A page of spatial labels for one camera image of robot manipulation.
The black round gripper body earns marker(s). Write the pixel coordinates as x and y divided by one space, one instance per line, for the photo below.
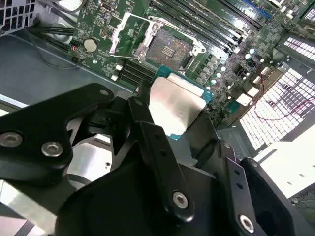
123 209

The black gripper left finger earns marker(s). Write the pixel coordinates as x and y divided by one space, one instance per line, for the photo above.
37 127

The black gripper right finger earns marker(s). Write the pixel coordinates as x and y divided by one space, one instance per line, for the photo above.
258 196

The silver-topped green CPU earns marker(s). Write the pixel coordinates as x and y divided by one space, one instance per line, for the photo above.
172 105

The metal CPU socket cover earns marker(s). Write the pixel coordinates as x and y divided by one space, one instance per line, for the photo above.
117 34

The thin metal locking lever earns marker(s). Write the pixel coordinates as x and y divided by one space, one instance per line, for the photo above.
155 18

